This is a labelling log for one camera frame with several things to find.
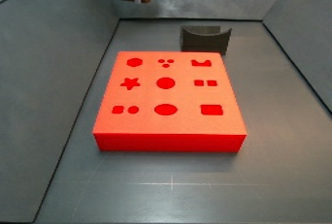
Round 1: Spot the black curved holder stand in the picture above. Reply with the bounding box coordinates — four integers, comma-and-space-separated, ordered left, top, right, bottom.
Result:
181, 25, 232, 55

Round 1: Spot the red shape sorter block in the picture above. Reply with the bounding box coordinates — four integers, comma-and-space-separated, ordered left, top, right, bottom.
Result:
93, 51, 247, 152

